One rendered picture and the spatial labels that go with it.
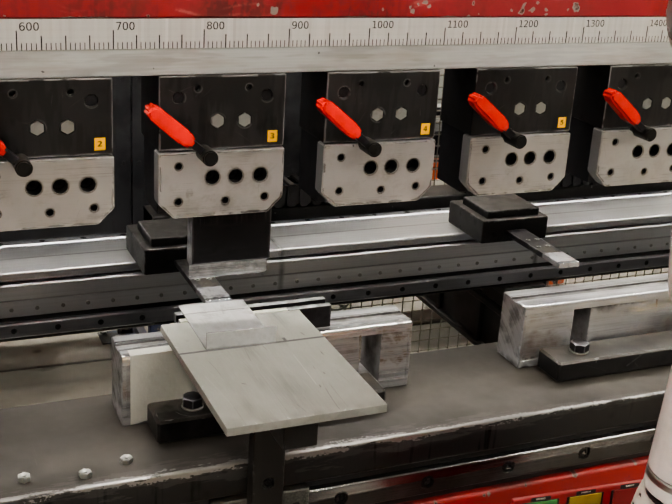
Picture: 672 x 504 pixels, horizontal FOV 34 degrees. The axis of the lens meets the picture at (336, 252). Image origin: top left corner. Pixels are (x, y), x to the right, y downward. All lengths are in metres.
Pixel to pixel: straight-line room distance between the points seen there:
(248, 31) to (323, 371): 0.39
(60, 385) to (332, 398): 2.26
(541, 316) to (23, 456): 0.72
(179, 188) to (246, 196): 0.08
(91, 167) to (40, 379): 2.24
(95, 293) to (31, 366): 1.94
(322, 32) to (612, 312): 0.64
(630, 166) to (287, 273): 0.52
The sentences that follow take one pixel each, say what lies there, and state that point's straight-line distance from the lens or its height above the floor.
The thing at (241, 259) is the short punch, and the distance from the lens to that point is 1.37.
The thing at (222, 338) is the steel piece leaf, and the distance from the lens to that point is 1.29.
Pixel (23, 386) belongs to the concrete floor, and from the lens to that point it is 3.41.
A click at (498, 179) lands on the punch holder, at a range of 1.45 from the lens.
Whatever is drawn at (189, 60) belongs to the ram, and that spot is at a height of 1.33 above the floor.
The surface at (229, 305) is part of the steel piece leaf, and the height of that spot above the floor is 1.00.
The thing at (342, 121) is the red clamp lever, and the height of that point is 1.26.
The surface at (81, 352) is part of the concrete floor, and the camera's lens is 3.60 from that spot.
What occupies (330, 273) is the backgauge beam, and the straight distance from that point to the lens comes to 1.70.
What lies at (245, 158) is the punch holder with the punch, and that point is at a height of 1.21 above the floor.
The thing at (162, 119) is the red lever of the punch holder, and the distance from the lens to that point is 1.21.
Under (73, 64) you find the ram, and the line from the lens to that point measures 1.22.
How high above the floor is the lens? 1.56
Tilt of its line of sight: 20 degrees down
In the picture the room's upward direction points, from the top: 4 degrees clockwise
